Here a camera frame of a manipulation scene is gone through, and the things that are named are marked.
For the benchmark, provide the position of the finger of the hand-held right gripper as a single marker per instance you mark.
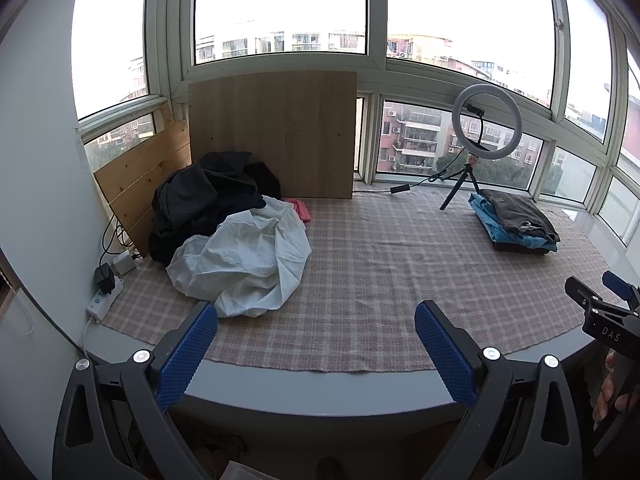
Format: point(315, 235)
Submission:
point(622, 290)
point(582, 296)

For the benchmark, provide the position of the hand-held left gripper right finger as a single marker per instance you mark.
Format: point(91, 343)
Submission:
point(445, 355)

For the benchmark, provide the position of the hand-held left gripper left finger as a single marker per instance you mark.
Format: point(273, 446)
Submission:
point(190, 355)

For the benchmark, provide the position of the white garment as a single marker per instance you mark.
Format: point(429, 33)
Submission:
point(250, 260)

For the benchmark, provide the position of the navy blue garment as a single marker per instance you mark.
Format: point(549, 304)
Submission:
point(235, 191)

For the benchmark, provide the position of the person's right hand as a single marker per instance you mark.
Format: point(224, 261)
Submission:
point(605, 395)

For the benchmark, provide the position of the folded dark red garment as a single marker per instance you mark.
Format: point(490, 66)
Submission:
point(520, 252)

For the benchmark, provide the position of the pink checked tablecloth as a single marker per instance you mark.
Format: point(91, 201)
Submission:
point(380, 280)

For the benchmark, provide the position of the white power strip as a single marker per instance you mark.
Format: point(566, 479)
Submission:
point(102, 302)

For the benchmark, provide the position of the folded grey garment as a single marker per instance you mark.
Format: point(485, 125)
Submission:
point(520, 212)

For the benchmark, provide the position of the black power adapter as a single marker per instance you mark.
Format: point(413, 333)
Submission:
point(106, 280)

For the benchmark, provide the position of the white charger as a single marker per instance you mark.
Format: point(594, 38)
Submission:
point(124, 263)

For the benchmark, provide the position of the folded bright blue garment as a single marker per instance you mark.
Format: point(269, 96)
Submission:
point(487, 220)

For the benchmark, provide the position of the dark slate jacket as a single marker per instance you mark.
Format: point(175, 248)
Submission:
point(180, 210)

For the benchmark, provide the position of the pink garment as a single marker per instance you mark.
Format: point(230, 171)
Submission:
point(301, 211)

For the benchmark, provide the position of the knotty pine board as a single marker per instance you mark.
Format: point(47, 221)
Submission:
point(145, 175)

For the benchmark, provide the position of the black garment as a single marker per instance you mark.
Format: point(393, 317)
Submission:
point(265, 180)

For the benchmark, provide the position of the black phone holder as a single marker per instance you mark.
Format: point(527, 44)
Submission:
point(475, 108)

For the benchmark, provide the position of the apartment buildings outside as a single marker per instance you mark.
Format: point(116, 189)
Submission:
point(415, 135)

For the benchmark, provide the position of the white window frame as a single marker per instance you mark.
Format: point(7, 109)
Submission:
point(377, 15)

